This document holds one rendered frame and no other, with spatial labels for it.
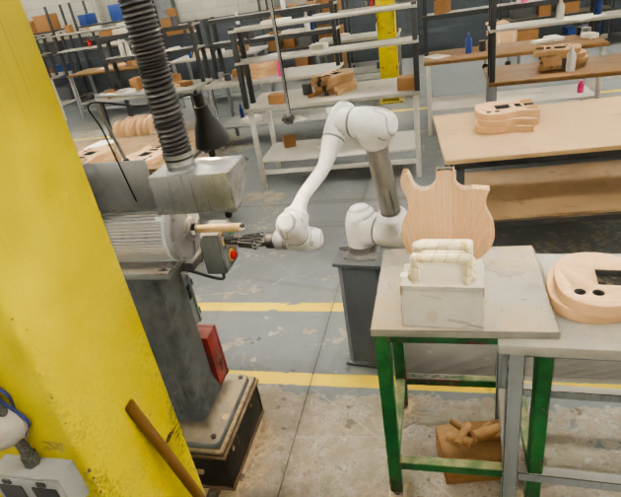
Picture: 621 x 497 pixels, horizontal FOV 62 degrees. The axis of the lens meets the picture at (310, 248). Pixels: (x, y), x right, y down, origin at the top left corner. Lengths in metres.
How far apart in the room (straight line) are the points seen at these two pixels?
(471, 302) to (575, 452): 1.19
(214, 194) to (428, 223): 0.82
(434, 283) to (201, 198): 0.83
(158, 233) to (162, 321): 0.44
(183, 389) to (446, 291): 1.31
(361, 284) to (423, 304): 1.00
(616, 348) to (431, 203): 0.77
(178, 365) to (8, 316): 1.57
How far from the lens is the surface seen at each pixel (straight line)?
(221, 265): 2.35
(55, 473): 1.07
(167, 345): 2.35
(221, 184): 1.75
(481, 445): 2.55
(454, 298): 1.76
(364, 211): 2.62
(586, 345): 1.88
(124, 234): 2.08
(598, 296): 1.96
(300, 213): 2.03
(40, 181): 0.93
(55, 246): 0.95
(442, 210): 2.01
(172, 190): 1.84
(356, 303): 2.83
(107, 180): 2.05
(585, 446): 2.80
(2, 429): 1.03
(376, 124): 2.21
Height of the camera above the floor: 2.07
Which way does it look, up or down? 28 degrees down
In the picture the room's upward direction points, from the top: 9 degrees counter-clockwise
